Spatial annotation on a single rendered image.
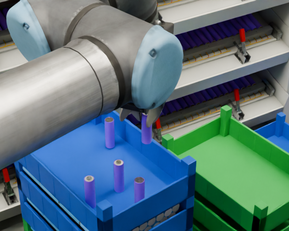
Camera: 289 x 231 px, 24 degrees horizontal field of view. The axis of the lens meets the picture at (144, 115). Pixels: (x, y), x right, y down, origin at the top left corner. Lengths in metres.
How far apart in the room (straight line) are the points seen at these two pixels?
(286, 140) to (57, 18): 1.31
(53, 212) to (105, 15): 0.56
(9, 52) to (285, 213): 0.68
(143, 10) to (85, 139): 0.47
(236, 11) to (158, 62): 1.03
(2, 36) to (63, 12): 0.72
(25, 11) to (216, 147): 0.85
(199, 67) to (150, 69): 1.09
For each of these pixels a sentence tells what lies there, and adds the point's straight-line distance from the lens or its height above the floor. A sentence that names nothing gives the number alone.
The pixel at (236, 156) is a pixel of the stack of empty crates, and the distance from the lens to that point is 1.55.
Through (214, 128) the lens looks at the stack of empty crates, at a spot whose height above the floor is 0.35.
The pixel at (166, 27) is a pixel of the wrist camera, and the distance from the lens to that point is 1.08.
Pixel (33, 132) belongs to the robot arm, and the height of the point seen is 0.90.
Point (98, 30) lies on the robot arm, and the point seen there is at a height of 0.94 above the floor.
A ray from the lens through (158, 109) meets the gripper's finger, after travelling 1.11.
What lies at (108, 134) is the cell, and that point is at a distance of 1.28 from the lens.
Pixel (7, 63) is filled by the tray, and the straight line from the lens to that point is 1.49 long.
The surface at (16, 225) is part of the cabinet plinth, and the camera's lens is 1.80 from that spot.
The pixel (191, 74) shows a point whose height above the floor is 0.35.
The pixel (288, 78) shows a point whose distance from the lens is 2.00.
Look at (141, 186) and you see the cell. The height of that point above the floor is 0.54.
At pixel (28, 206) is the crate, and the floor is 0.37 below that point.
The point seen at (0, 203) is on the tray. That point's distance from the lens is 1.70.
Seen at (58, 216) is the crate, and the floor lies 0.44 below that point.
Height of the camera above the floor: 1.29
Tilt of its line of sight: 35 degrees down
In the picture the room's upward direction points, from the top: straight up
